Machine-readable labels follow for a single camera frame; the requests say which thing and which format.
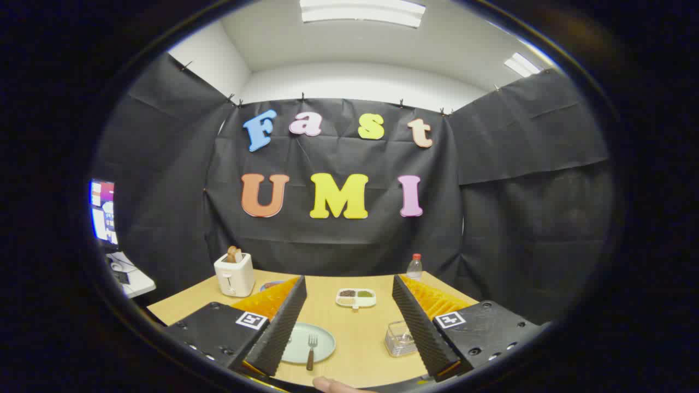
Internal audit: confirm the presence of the pale green plate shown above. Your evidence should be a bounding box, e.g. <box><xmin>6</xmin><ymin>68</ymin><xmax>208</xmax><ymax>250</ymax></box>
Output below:
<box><xmin>281</xmin><ymin>322</ymin><xmax>336</xmax><ymax>365</ymax></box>

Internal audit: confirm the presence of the white divided bean tray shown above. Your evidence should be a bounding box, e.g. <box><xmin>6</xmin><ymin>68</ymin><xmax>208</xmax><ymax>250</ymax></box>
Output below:
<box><xmin>335</xmin><ymin>288</ymin><xmax>377</xmax><ymax>311</ymax></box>

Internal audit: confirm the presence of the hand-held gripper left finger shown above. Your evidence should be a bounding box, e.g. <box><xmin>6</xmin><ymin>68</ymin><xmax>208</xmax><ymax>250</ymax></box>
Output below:
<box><xmin>164</xmin><ymin>276</ymin><xmax>307</xmax><ymax>377</ymax></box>

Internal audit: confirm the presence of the long ceiling light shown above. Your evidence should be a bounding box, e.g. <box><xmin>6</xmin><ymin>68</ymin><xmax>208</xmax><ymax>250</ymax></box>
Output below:
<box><xmin>299</xmin><ymin>0</ymin><xmax>426</xmax><ymax>29</ymax></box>

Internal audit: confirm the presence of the white toaster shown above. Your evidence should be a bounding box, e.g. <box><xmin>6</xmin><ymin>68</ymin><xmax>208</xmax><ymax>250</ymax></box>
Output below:
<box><xmin>214</xmin><ymin>252</ymin><xmax>256</xmax><ymax>297</ymax></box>

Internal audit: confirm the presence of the black backdrop cloth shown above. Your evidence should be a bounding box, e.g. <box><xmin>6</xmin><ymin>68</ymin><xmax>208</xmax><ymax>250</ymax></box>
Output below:
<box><xmin>90</xmin><ymin>52</ymin><xmax>615</xmax><ymax>328</ymax></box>

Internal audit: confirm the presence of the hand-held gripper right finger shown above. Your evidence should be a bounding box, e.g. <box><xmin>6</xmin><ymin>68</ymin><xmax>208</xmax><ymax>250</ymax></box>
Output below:
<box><xmin>392</xmin><ymin>275</ymin><xmax>547</xmax><ymax>383</ymax></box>

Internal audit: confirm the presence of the computer monitor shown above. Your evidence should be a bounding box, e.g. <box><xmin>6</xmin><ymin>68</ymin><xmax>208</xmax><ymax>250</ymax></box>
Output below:
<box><xmin>89</xmin><ymin>179</ymin><xmax>119</xmax><ymax>246</ymax></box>

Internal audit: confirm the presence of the small ceiling light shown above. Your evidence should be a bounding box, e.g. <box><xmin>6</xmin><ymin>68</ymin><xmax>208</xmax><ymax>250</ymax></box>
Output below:
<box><xmin>503</xmin><ymin>52</ymin><xmax>542</xmax><ymax>78</ymax></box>

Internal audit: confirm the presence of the white side desk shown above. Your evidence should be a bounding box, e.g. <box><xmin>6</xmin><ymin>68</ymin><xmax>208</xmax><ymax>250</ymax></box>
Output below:
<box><xmin>105</xmin><ymin>251</ymin><xmax>157</xmax><ymax>299</ymax></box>

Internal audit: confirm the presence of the perforated metal basket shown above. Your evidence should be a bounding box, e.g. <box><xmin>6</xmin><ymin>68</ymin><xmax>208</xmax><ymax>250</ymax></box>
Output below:
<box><xmin>384</xmin><ymin>321</ymin><xmax>418</xmax><ymax>358</ymax></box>

